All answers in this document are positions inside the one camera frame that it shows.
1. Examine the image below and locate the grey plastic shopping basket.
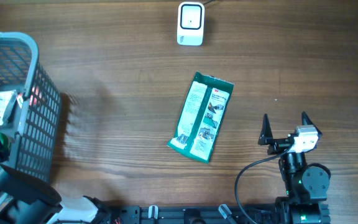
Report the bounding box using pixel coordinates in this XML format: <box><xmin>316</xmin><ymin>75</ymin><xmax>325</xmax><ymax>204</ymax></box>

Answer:
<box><xmin>0</xmin><ymin>32</ymin><xmax>62</xmax><ymax>182</ymax></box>

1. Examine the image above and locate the green 3M wipes packet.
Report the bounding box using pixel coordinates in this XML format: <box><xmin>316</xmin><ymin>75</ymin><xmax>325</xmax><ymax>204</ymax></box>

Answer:
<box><xmin>167</xmin><ymin>72</ymin><xmax>234</xmax><ymax>163</ymax></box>

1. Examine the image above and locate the white barcode scanner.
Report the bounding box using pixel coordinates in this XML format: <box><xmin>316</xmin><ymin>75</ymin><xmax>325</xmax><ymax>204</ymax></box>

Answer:
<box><xmin>177</xmin><ymin>1</ymin><xmax>205</xmax><ymax>46</ymax></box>

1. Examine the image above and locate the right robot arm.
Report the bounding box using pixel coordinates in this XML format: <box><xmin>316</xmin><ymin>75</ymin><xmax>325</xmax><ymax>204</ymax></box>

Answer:
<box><xmin>258</xmin><ymin>112</ymin><xmax>331</xmax><ymax>224</ymax></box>

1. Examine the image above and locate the white paper packet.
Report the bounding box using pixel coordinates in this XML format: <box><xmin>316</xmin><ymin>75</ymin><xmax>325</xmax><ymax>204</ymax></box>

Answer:
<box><xmin>0</xmin><ymin>90</ymin><xmax>18</xmax><ymax>126</ymax></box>

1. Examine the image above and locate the black camera cable right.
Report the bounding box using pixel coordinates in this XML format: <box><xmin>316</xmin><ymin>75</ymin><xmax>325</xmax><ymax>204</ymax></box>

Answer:
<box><xmin>234</xmin><ymin>142</ymin><xmax>295</xmax><ymax>224</ymax></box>

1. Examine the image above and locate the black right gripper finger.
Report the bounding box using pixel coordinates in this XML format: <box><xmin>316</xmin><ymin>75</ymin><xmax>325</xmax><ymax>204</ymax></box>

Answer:
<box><xmin>258</xmin><ymin>114</ymin><xmax>273</xmax><ymax>144</ymax></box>
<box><xmin>301</xmin><ymin>111</ymin><xmax>322</xmax><ymax>136</ymax></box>

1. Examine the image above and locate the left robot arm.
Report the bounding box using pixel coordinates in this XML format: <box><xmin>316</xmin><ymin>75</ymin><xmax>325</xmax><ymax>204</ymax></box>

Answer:
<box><xmin>0</xmin><ymin>141</ymin><xmax>112</xmax><ymax>223</ymax></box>

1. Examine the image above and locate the green lid jar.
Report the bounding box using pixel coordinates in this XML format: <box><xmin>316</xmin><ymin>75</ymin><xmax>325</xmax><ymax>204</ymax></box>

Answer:
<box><xmin>0</xmin><ymin>132</ymin><xmax>11</xmax><ymax>157</ymax></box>

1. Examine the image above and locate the red white small packet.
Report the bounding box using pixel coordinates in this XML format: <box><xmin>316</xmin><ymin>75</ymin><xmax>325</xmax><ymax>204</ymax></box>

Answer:
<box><xmin>16</xmin><ymin>86</ymin><xmax>45</xmax><ymax>108</ymax></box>

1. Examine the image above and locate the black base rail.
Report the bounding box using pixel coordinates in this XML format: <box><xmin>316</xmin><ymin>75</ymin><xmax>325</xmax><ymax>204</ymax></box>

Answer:
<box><xmin>109</xmin><ymin>204</ymin><xmax>282</xmax><ymax>224</ymax></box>

